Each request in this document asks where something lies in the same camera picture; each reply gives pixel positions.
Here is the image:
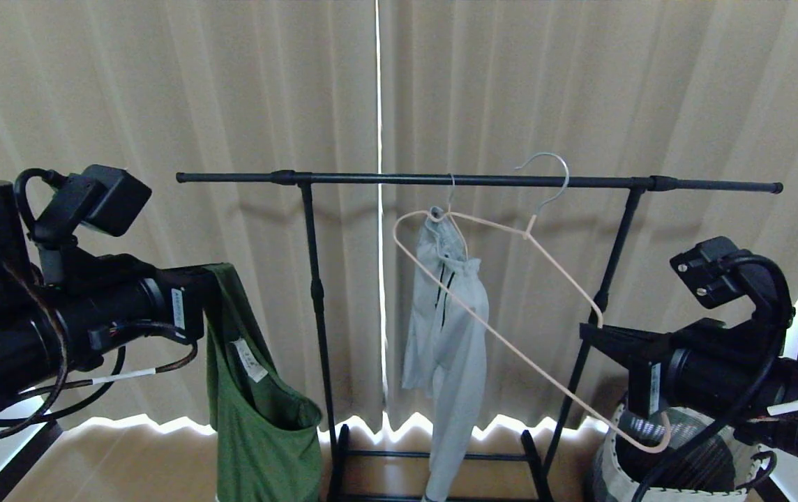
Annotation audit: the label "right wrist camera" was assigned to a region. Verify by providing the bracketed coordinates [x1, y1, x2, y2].
[670, 236, 795, 330]

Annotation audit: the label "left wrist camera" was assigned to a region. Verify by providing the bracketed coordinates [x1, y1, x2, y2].
[31, 165, 153, 283]

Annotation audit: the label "green garment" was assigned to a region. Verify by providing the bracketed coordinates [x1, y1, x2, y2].
[202, 263, 324, 502]

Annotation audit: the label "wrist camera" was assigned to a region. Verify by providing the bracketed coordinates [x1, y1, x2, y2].
[670, 236, 795, 330]
[31, 165, 153, 283]

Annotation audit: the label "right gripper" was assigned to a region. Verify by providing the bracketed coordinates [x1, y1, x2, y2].
[626, 319, 798, 476]

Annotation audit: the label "black clothes rack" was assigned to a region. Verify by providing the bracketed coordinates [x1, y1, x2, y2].
[176, 169, 783, 502]

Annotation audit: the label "beige curtain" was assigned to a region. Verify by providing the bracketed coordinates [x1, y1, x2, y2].
[0, 0, 798, 440]

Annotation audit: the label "pink clothes hanger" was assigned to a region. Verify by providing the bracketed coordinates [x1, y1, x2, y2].
[441, 173, 471, 260]
[393, 152, 672, 455]

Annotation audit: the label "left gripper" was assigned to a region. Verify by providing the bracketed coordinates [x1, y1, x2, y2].
[0, 254, 206, 427]

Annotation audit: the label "pale grey shorts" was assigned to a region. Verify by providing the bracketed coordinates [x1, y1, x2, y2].
[401, 207, 490, 502]

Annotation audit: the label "white laundry basket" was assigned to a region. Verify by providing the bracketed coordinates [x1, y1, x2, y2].
[589, 404, 768, 502]

